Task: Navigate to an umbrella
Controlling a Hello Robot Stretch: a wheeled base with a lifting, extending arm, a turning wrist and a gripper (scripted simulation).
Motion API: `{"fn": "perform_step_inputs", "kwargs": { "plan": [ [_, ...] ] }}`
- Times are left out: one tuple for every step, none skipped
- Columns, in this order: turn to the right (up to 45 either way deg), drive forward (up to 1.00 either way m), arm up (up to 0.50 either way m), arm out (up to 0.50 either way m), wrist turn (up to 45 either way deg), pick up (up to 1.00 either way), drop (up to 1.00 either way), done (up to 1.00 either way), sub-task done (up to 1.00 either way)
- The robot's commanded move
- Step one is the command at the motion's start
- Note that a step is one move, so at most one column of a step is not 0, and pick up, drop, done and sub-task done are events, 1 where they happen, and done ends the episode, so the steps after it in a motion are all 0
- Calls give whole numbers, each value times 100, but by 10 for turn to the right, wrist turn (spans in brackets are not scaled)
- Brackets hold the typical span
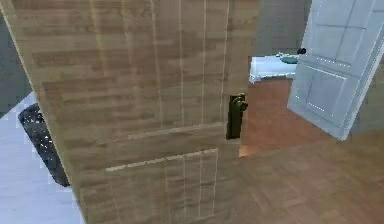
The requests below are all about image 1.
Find black mesh bin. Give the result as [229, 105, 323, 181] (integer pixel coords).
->
[17, 103, 71, 188]

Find brown wooden room door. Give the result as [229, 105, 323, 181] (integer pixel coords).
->
[0, 0, 260, 224]

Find white bed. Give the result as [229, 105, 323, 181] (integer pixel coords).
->
[248, 54, 300, 84]

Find teal object on bed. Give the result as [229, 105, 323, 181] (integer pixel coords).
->
[279, 54, 300, 65]

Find white panelled room door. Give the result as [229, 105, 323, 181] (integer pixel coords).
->
[287, 0, 384, 141]

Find dark door handle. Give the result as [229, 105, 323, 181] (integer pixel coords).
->
[225, 93, 249, 141]

